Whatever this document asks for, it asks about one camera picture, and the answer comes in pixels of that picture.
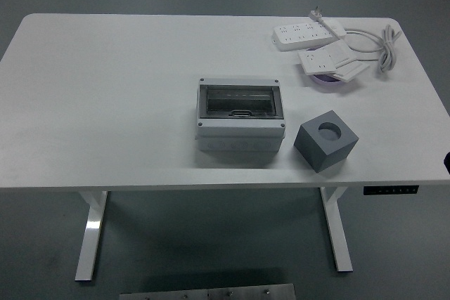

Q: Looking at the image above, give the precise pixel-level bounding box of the grey plastic junction box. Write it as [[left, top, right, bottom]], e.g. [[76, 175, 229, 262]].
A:
[[195, 75, 286, 153]]

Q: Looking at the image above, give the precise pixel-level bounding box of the smoky transparent box lid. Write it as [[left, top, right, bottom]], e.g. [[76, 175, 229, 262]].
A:
[[198, 84, 283, 120]]

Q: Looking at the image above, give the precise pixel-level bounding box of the grey cube battery holder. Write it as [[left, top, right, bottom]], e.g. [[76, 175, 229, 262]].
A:
[[293, 110, 359, 174]]

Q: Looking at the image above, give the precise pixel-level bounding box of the purple round disc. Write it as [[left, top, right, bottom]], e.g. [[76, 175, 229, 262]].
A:
[[311, 73, 344, 87]]

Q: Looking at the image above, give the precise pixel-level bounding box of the white power strip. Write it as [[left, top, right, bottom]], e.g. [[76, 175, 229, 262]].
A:
[[270, 20, 347, 51]]

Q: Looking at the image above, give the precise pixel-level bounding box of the white table leg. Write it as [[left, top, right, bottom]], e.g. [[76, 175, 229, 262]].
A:
[[319, 186, 353, 273], [74, 190, 110, 282]]

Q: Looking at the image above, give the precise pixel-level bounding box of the grey metal plate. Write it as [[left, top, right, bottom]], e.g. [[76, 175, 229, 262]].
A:
[[119, 282, 296, 300]]

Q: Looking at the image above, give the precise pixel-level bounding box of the black table control panel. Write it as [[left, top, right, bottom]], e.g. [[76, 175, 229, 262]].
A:
[[363, 185, 420, 196]]

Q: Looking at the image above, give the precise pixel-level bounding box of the white wall socket panel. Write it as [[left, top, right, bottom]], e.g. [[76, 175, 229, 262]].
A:
[[297, 48, 340, 75]]

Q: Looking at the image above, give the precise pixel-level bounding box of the white wall switch panel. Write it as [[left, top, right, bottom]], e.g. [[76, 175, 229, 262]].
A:
[[332, 60, 371, 82], [325, 40, 356, 65]]

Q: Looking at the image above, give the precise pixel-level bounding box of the white power cord with plug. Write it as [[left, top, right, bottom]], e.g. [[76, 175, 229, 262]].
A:
[[308, 5, 402, 77]]

